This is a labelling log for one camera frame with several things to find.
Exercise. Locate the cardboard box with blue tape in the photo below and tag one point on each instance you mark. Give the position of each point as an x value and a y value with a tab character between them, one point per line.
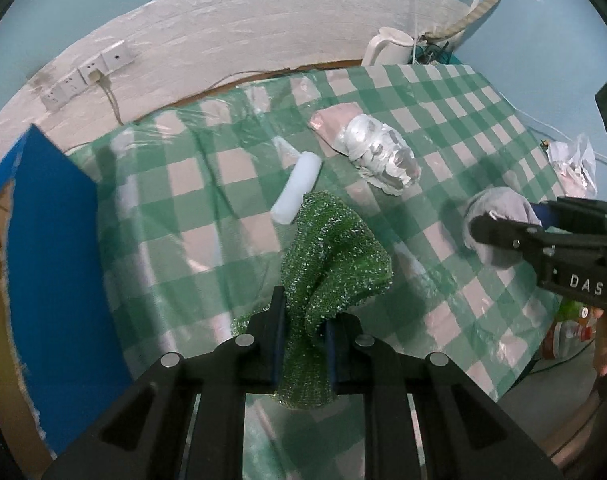
58	260

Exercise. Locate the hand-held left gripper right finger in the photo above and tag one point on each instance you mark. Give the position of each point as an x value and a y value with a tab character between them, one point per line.
332	355

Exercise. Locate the white foam roll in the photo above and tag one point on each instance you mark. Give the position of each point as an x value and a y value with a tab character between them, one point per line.
296	187

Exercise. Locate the grey cloth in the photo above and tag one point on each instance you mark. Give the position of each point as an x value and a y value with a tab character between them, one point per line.
498	205

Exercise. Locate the pink pouch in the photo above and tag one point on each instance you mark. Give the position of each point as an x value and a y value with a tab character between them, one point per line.
331	122

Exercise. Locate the beige wrapped pipe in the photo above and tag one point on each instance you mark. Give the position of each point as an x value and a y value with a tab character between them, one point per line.
476	10

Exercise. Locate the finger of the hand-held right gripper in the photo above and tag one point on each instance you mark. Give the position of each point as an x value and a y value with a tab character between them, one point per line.
546	215
503	232

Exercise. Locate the green sparkly scouring cloth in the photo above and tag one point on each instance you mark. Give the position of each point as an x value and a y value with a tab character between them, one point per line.
333	260

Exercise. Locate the white wall socket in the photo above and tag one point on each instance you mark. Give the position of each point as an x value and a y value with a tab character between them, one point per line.
117	56
72	85
53	99
89	67

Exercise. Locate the green checked tablecloth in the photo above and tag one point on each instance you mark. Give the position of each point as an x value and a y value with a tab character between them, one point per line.
208	185

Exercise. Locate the crumpled white plastic bag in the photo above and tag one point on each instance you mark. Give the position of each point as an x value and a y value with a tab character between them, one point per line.
573	165

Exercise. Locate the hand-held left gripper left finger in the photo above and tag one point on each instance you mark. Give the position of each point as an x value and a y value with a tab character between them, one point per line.
279	340

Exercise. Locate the silver foil bag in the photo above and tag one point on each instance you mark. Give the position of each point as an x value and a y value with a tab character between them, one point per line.
378	152

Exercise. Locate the white electric kettle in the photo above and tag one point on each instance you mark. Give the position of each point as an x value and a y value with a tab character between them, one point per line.
386	45

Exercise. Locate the teal plastic basket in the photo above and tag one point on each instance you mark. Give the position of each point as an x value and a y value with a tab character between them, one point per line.
436	55

